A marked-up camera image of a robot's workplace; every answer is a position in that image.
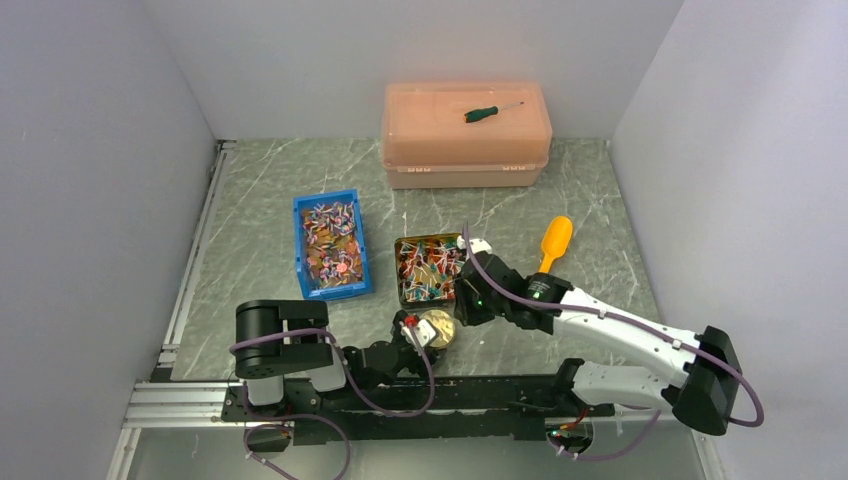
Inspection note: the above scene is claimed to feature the gold round jar lid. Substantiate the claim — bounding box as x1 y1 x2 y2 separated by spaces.
420 309 456 349

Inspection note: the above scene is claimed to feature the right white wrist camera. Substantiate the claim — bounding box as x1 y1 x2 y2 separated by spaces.
457 236 493 255

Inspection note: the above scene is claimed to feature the gold square candy tin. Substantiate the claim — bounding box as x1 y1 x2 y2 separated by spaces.
394 233 466 309

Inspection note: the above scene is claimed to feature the green handled screwdriver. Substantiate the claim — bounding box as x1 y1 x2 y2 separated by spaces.
463 101 525 124

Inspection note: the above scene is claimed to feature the orange plastic scoop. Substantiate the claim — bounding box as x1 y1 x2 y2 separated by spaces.
538 216 574 273

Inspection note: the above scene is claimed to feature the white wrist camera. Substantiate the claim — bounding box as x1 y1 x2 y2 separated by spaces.
401 315 440 348
457 236 493 255

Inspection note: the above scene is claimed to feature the blue plastic candy bin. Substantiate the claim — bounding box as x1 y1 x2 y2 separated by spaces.
292 189 374 301

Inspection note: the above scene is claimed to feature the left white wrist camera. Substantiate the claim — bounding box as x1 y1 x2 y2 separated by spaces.
401 315 440 348

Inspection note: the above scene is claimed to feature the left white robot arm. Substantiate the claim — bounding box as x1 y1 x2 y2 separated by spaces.
229 300 443 420

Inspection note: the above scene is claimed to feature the pink plastic storage box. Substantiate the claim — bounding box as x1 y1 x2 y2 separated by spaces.
382 82 552 189

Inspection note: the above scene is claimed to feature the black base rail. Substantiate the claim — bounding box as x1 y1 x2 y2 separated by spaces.
221 375 612 446

